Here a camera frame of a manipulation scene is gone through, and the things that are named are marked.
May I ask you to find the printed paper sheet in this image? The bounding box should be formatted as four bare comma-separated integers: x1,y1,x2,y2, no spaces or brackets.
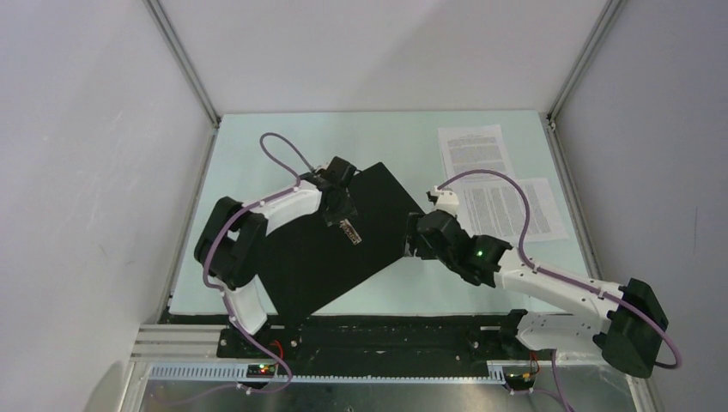
438,124,515,178
452,178,568,245

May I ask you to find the red and black file folder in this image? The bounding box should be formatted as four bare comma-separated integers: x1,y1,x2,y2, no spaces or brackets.
258,162,422,325

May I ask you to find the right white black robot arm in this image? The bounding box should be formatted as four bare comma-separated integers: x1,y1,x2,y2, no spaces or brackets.
404,210,669,379

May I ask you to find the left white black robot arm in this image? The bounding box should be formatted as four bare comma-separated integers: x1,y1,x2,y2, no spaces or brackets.
194,156,357,358

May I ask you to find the metal folder clip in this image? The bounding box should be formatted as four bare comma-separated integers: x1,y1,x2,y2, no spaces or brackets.
339,219,362,245

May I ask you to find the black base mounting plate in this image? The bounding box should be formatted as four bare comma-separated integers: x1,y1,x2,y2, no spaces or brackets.
216,315,551,379

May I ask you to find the right controller board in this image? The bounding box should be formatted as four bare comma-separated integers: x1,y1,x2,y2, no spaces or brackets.
504,373,537,393

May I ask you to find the controller board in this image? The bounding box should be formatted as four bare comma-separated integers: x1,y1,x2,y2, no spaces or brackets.
246,363,277,379
504,373,537,393

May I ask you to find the left controller board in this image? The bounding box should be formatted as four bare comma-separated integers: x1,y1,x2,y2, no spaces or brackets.
246,363,277,379

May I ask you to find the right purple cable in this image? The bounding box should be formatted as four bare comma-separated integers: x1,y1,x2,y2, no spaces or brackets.
435,169,683,412

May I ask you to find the aluminium frame rail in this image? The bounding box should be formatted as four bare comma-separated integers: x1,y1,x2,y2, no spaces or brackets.
132,318,549,385

